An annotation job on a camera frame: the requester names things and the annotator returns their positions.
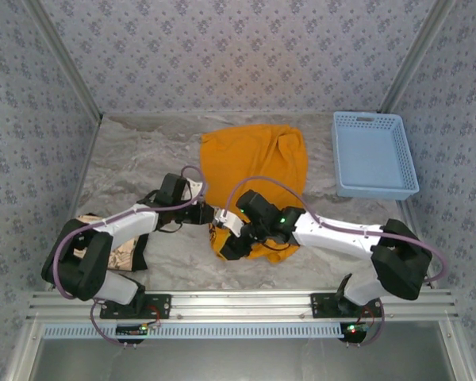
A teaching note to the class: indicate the orange t-shirt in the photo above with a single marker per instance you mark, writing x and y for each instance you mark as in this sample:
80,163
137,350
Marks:
254,158

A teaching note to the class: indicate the beige printed t-shirt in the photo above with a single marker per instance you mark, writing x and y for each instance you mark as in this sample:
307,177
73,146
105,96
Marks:
123,254

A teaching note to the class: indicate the light blue plastic basket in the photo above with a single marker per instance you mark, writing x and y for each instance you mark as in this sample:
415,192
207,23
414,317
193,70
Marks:
373,155

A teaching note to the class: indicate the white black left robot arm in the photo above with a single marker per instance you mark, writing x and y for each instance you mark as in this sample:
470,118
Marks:
131,224

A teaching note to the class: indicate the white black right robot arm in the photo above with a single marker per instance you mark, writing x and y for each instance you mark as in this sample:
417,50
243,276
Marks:
337,234

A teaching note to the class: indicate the grey metal panel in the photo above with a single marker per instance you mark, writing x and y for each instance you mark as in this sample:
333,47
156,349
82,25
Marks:
242,361

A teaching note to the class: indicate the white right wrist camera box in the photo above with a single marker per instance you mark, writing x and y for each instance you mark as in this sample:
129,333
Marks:
230,220

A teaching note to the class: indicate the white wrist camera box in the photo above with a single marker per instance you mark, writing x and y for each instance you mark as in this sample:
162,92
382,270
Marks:
230,220
196,188

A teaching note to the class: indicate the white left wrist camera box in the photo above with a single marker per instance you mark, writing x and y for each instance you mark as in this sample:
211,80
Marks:
196,188

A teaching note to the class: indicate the long aluminium mounting rail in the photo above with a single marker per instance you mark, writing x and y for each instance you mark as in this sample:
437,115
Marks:
242,301

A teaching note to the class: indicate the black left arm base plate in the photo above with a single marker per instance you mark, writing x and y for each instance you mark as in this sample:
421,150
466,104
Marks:
162,305

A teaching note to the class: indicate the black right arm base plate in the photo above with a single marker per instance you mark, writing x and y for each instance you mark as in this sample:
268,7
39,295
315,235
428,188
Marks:
321,305

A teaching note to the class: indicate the aluminium frame post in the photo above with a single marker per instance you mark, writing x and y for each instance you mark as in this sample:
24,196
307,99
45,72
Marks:
417,51
59,47

